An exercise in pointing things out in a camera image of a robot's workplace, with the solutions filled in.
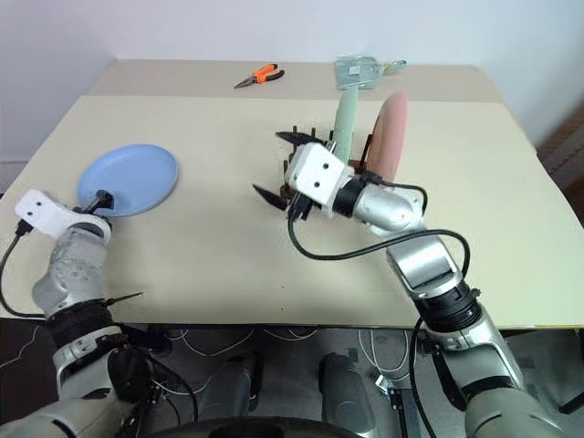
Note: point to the small clear plastic bag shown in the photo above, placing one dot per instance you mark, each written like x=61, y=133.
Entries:
x=395, y=66

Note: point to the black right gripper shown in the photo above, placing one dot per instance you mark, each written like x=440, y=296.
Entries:
x=299, y=206

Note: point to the blue plate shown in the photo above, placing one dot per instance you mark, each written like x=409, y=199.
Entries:
x=132, y=175

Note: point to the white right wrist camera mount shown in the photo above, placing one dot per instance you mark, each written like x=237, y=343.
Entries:
x=315, y=173

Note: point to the clear plastic packet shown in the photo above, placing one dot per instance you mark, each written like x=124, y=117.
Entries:
x=358, y=72

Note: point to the green plate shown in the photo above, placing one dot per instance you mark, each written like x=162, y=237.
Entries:
x=345, y=123

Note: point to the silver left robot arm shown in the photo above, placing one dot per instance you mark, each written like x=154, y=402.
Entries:
x=73, y=269

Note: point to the dark furniture piece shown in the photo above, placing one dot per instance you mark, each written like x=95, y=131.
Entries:
x=563, y=146

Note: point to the metal table bracket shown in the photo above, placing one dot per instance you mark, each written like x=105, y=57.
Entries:
x=392, y=385

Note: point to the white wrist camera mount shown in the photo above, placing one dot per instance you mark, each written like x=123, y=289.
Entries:
x=315, y=173
x=43, y=211

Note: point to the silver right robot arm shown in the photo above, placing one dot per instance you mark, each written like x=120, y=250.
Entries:
x=461, y=319

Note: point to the pink plate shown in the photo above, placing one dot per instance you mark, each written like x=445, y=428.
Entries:
x=390, y=137

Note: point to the wide dark rounded shape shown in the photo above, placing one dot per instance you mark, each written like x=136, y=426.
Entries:
x=255, y=426

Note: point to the dark wooden dish rack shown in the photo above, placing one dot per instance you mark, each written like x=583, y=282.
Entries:
x=365, y=164

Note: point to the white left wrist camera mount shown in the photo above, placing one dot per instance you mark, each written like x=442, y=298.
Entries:
x=43, y=211

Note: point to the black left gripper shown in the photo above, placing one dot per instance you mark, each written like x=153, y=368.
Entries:
x=107, y=200

